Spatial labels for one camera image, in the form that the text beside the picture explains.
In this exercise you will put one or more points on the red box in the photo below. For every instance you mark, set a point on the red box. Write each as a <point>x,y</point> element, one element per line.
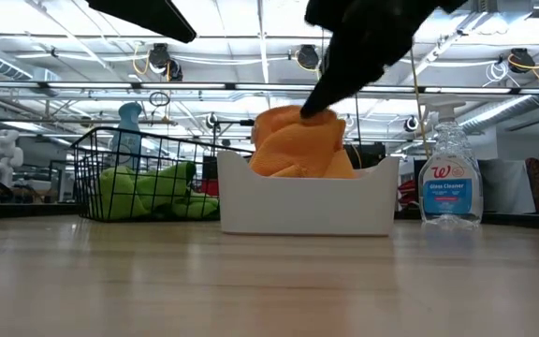
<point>209,188</point>

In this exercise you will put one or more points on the white covered table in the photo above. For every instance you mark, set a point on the white covered table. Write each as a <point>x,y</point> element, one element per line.
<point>508,187</point>

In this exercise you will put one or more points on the blue water bottle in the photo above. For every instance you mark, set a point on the blue water bottle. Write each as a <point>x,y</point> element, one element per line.
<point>129,117</point>

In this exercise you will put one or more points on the orange microfiber towel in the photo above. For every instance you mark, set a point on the orange microfiber towel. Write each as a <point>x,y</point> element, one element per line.
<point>342,168</point>
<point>293,145</point>

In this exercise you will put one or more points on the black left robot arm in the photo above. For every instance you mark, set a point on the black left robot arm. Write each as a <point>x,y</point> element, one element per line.
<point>148,14</point>

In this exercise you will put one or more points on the white plastic bin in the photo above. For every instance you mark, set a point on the white plastic bin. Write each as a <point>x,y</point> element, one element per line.
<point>307,206</point>

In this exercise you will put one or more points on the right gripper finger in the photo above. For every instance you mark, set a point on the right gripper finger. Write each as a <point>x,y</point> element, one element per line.
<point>339,79</point>

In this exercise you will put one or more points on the green microfiber towel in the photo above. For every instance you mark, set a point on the green microfiber towel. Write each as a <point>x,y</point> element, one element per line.
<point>120,192</point>
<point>199,206</point>

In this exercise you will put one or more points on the glass cleaner spray bottle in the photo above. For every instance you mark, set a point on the glass cleaner spray bottle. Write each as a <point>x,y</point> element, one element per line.
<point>449,192</point>

